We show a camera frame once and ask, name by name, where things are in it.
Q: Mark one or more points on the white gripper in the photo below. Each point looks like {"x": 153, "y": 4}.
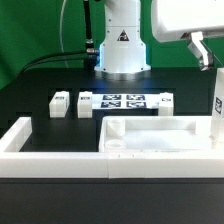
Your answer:
{"x": 173, "y": 20}

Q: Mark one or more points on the white desk top panel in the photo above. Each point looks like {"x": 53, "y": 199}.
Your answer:
{"x": 156, "y": 134}

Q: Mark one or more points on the white U-shaped fence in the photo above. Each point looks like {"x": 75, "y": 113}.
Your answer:
{"x": 185, "y": 164}

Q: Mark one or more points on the sheet with four markers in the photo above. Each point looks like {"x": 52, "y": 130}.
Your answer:
{"x": 125, "y": 101}

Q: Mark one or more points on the black vertical pole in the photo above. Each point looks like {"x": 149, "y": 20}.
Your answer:
{"x": 89, "y": 41}

